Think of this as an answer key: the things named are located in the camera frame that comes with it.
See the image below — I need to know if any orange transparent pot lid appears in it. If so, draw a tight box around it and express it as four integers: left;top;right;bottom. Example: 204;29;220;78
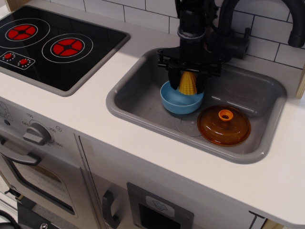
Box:
197;105;251;146

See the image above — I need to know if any grey oven temperature knob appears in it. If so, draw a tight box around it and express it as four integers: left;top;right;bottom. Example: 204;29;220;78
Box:
23;123;51;146

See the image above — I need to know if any grey oven door handle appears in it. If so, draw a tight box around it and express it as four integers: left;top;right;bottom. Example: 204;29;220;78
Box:
0;136;41;166

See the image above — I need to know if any dark grey toy faucet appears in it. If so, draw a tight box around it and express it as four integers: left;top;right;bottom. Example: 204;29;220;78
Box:
208;0;305;59

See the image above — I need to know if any black cable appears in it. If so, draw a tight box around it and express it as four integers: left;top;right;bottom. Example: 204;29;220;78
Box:
0;209;22;229

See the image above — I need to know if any light blue bowl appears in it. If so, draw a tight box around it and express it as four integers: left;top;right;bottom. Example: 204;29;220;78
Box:
160;81;204;115

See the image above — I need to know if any black toy stove top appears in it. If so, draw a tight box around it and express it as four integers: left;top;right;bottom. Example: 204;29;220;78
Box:
0;6;130;97

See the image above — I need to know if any toy oven door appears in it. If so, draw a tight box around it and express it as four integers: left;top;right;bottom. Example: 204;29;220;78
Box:
0;133;96;229

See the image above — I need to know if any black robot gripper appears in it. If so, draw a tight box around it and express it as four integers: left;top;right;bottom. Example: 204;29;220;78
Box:
157;37;223;94

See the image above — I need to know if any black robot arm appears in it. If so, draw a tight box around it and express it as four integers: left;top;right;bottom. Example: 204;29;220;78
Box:
157;0;224;94

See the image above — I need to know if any grey toy sink basin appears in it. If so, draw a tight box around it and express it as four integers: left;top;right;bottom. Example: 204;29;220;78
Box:
106;49;287;164

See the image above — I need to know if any yellow toy corn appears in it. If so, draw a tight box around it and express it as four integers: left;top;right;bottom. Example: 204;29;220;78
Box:
178;72;197;95

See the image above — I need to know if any grey toy dishwasher panel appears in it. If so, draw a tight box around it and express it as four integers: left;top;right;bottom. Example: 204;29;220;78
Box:
127;182;194;229

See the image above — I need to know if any grey cabinet door handle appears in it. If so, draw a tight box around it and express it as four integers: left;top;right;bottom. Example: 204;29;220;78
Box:
102;190;120;229

